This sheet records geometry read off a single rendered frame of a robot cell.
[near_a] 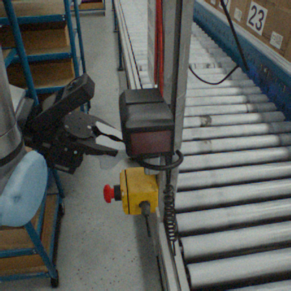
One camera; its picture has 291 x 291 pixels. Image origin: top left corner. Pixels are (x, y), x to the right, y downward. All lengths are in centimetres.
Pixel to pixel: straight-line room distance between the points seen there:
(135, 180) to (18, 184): 29
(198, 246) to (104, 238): 95
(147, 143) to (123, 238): 120
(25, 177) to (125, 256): 117
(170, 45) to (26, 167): 24
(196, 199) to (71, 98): 41
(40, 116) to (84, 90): 8
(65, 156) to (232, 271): 39
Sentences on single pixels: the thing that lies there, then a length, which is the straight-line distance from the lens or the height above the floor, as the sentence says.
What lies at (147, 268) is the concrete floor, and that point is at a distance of 141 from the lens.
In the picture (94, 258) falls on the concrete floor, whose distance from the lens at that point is 146.
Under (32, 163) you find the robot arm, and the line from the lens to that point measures 32.
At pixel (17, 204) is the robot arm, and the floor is 105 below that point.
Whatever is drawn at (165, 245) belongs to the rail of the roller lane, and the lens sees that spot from 61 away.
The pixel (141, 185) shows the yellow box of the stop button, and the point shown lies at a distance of 54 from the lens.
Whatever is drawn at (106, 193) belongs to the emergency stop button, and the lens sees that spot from 56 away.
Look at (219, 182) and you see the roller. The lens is 76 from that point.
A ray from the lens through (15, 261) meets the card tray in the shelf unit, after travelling 131.
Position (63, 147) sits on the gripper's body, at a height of 100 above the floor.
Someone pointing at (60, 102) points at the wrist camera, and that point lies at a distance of 41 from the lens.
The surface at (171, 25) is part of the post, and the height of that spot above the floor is 117.
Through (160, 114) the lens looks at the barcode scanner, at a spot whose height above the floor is 109.
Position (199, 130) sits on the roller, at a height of 75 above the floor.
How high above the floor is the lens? 127
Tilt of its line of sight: 40 degrees down
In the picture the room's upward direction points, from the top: straight up
